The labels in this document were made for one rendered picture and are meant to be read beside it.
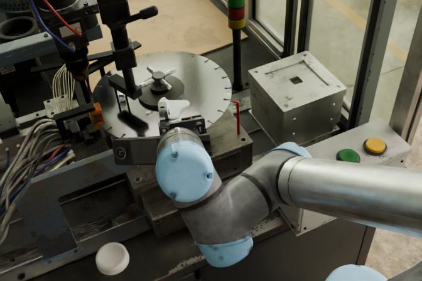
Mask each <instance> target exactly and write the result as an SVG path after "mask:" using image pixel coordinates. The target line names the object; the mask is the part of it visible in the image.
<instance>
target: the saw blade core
mask: <svg viewBox="0 0 422 281"><path fill-rule="evenodd" d="M179 53H180V54H179ZM178 54H179V55H178ZM148 56H149V57H147V54H143V55H139V56H136V62H137V67H136V68H133V74H134V80H135V84H136V85H137V86H140V84H141V83H142V82H143V81H145V80H146V79H148V78H150V77H152V74H151V73H150V72H149V71H148V70H147V69H146V68H147V67H148V66H150V67H151V68H152V69H153V70H154V71H156V72H157V71H161V72H163V73H164V72H167V71H168V70H171V69H173V68H176V69H177V72H174V73H172V74H171V76H174V77H177V78H179V79H180V80H181V81H182V82H183V84H184V86H185V94H184V96H183V98H182V100H187V101H189V103H190V105H189V106H188V107H187V108H185V109H183V110H181V111H180V117H179V118H178V119H177V120H179V121H181V118H184V117H189V116H192V115H200V114H202V115H203V117H204V119H205V126H206V129H208V128H209V127H211V126H212V124H214V123H216V121H218V120H219V119H220V118H221V116H223V114H224V113H225V111H226V110H227V107H228V106H229V104H230V100H231V96H232V87H231V84H230V80H229V78H228V76H227V74H226V73H225V72H224V71H223V69H222V68H221V67H219V66H218V64H216V63H214V62H213V61H212V60H208V58H206V57H203V56H200V55H197V54H196V55H195V54H194V53H189V52H184V51H181V52H179V51H164V55H163V51H157V52H152V53H148ZM193 56H194V57H193ZM192 57H193V58H192ZM205 62H206V63H205ZM215 69H216V70H215ZM114 74H118V75H120V76H122V77H123V74H122V70H121V71H117V70H116V67H114V68H112V69H111V70H109V71H108V72H107V73H106V74H105V75H104V76H103V77H102V78H101V79H100V80H99V82H98V83H97V85H96V86H95V88H94V91H93V93H92V98H91V102H93V103H97V102H98V103H99V105H100V107H101V109H102V113H99V114H96V115H94V119H95V120H96V121H97V123H98V124H99V125H100V126H101V127H102V128H103V129H104V130H105V131H107V132H108V133H109V134H110V135H113V136H114V137H117V138H118V139H120V138H121V137H149V136H159V135H160V132H159V127H158V122H160V116H159V110H158V109H154V108H150V107H147V106H145V105H143V104H142V103H141V102H140V101H139V99H138V98H137V99H136V100H133V99H131V98H129V97H127V98H128V101H125V102H120V100H119V103H118V102H117V99H116V94H115V91H114V88H112V87H111V86H110V85H109V82H108V78H110V77H111V76H113V75H114ZM108 76H109V77H108ZM100 86H102V87H100ZM225 88H226V89H225ZM225 93H231V95H225ZM96 97H97V98H96ZM218 111H220V112H218ZM177 120H173V121H171V122H176V121H177ZM208 121H210V122H208ZM211 123H212V124H211ZM111 127H112V128H111ZM110 128H111V129H110ZM124 134H125V135H124ZM123 135H124V136H123Z"/></svg>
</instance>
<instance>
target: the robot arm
mask: <svg viewBox="0 0 422 281"><path fill-rule="evenodd" d="M189 105H190V103H189V101H187V100H167V99H166V98H165V97H163V98H161V99H160V100H159V102H158V110H159V116H160V122H158V127H159V132H160V135H159V136H149V137H122V138H120V139H117V140H114V141H112V150H113V155H114V162H115V164H116V165H156V178H157V180H158V183H159V185H160V187H161V189H162V190H163V192H164V193H165V194H166V195H167V196H169V197H170V198H171V200H172V202H173V203H174V205H175V207H177V209H178V211H179V213H180V214H181V217H182V218H183V220H184V222H185V224H186V226H187V228H188V229H189V231H190V233H191V235H192V237H193V239H194V242H195V244H196V246H198V247H199V249H200V250H201V252H202V253H203V255H204V257H205V258H206V260H207V261H208V263H209V264H211V266H214V267H228V266H231V265H233V264H235V263H237V262H239V261H241V260H242V259H243V258H245V257H246V256H247V255H248V254H249V250H251V249H252V246H253V240H252V238H251V233H250V231H249V230H250V229H252V228H253V227H254V226H256V225H257V224H258V223H259V222H260V221H262V220H263V219H264V218H265V217H267V215H269V214H270V213H271V212H273V211H274V210H275V209H276V208H277V207H279V206H280V205H282V204H285V205H288V206H293V207H297V208H301V209H305V210H308V211H313V212H316V213H321V214H324V215H329V216H333V217H336V218H340V219H343V220H348V221H353V222H356V223H360V224H363V225H368V226H372V227H375V228H380V229H383V230H387V231H392V232H395V233H400V234H403V235H407V236H412V237H415V238H419V239H422V170H417V169H406V168H400V167H390V166H379V165H373V164H363V163H356V162H345V161H335V160H329V159H318V158H312V157H311V155H310V154H309V153H308V151H307V150H306V149H304V148H303V147H299V146H298V145H297V144H296V143H294V142H285V143H283V144H281V145H280V146H278V147H277V148H274V149H271V150H270V151H269V152H267V153H266V154H265V156H264V157H262V158H261V159H260V160H258V161H257V162H256V163H254V164H253V165H252V166H250V167H249V168H247V169H246V170H245V171H243V172H242V173H240V174H239V175H238V176H236V177H235V178H234V179H233V180H231V181H229V182H228V183H227V184H226V185H224V184H223V182H222V181H221V180H220V178H219V175H218V174H217V171H216V170H215V168H214V166H213V164H212V160H211V158H210V156H212V148H211V144H210V135H209V133H207V130H206V126H205V119H204V117H203V115H202V114H200V115H192V116H189V117H184V118H181V121H179V120H177V119H178V118H179V117H180V111H181V110H183V109H185V108H187V107H188V106H189ZM168 112H169V113H170V116H169V115H168ZM197 117H201V118H197ZM195 118H197V119H195ZM173 120H177V121H176V122H171V121H173ZM325 281H422V261H420V262H419V263H418V264H416V265H415V266H413V267H411V268H410V269H408V270H406V271H404V272H402V273H400V274H398V275H396V276H394V277H393V278H390V279H389V280H388V279H387V278H385V276H383V275H382V274H380V273H379V272H377V271H376V270H374V269H372V268H369V267H366V266H363V265H344V266H341V267H339V268H336V269H335V270H334V271H333V272H332V273H331V274H330V275H329V276H328V277H327V279H326V280H325Z"/></svg>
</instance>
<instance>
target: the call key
mask: <svg viewBox="0 0 422 281"><path fill-rule="evenodd" d="M385 146H386V145H385V143H384V141H383V140H381V139H378V138H370V139H368V140H367V142H366V145H365V147H366V149H367V150H368V151H370V152H373V153H381V152H383V151H384V149H385Z"/></svg>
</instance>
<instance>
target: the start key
mask: <svg viewBox="0 0 422 281"><path fill-rule="evenodd" d="M338 158H339V160H340V161H345V162H357V161H358V158H359V156H358V154H357V153H356V152H355V151H354V150H352V149H343V150H341V151H340V153H339V156H338Z"/></svg>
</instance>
